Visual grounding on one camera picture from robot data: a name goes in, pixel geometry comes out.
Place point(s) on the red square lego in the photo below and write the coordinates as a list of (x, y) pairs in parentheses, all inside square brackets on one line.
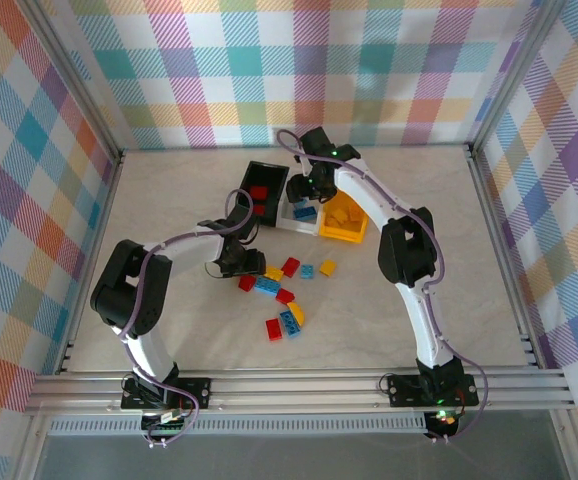
[(246, 283)]

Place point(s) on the yellow long lego brick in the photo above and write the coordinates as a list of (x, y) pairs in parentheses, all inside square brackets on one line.
[(340, 218)]

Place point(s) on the small red sloped lego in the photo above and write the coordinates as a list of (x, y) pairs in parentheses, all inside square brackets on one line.
[(259, 209)]

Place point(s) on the large red sloped lego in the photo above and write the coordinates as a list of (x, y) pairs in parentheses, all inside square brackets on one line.
[(259, 193)]

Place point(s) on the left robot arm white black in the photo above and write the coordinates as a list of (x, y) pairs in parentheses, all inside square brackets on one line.
[(129, 295)]

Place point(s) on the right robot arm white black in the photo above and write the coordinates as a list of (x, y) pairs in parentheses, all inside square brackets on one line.
[(406, 250)]

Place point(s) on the black plastic bin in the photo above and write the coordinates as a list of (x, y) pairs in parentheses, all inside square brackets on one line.
[(269, 175)]

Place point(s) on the white plastic bin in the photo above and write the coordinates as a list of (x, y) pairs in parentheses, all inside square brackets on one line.
[(296, 229)]

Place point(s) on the red rectangular lego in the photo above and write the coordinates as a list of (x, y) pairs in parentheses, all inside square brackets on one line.
[(273, 329), (290, 267)]

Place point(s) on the yellow plastic bin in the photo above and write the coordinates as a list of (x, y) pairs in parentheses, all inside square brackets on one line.
[(341, 234)]

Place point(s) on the red ribbed sloped lego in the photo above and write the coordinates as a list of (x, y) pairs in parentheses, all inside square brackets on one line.
[(284, 295)]

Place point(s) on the small blue square lego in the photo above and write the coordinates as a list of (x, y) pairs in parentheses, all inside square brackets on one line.
[(307, 270)]

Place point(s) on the yellow curved lego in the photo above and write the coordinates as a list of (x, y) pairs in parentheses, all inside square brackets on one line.
[(298, 313)]

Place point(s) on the blue rectangular lego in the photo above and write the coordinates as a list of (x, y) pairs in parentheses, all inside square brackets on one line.
[(290, 323)]

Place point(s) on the green circuit board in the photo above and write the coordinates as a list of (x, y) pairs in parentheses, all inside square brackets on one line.
[(166, 422)]

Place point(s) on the black controller with led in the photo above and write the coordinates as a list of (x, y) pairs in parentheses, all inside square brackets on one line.
[(441, 421)]

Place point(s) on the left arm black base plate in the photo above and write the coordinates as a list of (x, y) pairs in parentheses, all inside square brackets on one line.
[(194, 390)]

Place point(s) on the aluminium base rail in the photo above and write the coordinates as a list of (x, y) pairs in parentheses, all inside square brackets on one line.
[(294, 392)]

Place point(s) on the aluminium side rail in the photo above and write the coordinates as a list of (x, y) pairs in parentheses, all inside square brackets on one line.
[(501, 250), (94, 225)]

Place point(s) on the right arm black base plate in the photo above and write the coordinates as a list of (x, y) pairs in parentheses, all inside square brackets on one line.
[(404, 387)]

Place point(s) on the aluminium frame post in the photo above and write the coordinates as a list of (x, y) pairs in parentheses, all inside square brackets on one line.
[(512, 75), (82, 82)]

